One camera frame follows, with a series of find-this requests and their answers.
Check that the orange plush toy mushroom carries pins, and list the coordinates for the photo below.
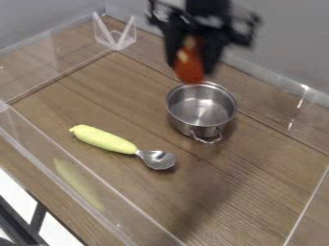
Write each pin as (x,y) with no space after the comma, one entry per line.
(189,65)

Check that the black table leg frame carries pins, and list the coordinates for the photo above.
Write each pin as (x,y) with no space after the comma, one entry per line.
(24,233)

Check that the small stainless steel pot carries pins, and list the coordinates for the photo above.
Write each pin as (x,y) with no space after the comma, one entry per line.
(200,110)

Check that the clear acrylic enclosure wall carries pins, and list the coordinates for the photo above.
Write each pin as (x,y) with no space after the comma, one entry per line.
(253,190)

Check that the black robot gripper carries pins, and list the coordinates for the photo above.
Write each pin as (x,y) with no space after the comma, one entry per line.
(173,16)

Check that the spoon with yellow handle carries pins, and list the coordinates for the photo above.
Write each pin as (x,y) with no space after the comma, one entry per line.
(157,160)

